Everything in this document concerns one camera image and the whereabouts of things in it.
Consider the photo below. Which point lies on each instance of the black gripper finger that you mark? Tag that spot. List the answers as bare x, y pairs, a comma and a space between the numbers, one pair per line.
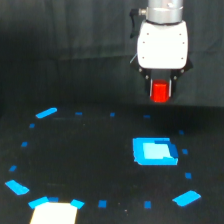
150, 87
172, 87

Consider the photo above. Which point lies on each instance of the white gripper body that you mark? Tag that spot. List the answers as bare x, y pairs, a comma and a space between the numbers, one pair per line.
162, 47

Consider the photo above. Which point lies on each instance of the red cylindrical block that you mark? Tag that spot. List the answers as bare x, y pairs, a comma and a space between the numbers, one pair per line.
160, 91

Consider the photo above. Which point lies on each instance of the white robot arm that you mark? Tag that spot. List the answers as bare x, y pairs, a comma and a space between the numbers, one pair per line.
157, 12

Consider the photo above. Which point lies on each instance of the blue square tape patch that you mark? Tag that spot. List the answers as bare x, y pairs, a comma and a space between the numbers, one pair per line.
155, 152

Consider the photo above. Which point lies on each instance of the black backdrop curtain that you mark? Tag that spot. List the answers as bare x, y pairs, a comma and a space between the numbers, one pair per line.
76, 51

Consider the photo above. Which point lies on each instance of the long blue tape top left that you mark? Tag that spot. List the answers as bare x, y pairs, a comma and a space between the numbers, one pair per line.
46, 113

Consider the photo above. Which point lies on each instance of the long blue tape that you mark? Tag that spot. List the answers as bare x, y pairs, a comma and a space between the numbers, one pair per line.
186, 198
37, 202
17, 188
46, 113

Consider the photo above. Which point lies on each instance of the long blue tape bottom right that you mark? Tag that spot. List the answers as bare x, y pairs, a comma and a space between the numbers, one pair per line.
186, 198

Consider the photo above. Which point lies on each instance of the small blue tape bottom right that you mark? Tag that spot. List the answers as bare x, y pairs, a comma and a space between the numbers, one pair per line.
147, 204

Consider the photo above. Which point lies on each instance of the small blue tape bottom centre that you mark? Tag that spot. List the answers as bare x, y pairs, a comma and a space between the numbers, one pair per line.
102, 204

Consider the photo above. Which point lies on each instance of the blue tape beside paper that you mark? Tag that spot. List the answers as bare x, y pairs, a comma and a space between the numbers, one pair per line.
76, 203

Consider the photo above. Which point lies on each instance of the white paper sheet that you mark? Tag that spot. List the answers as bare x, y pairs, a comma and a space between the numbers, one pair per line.
54, 213

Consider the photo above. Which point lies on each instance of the long blue tape bottom left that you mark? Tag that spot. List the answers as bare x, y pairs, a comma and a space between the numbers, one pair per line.
37, 202

